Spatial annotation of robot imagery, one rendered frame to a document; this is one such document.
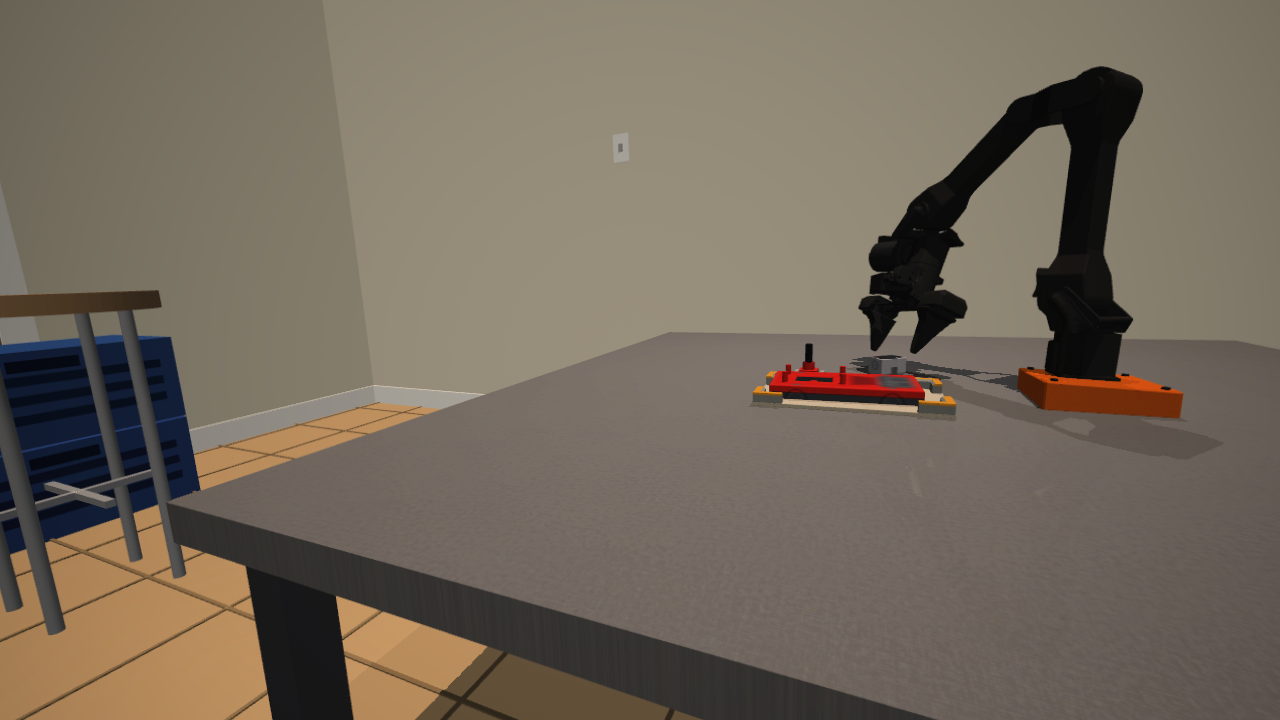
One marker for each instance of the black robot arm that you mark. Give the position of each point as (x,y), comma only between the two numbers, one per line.
(1076,292)

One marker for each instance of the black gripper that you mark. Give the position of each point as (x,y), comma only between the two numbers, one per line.
(936,309)

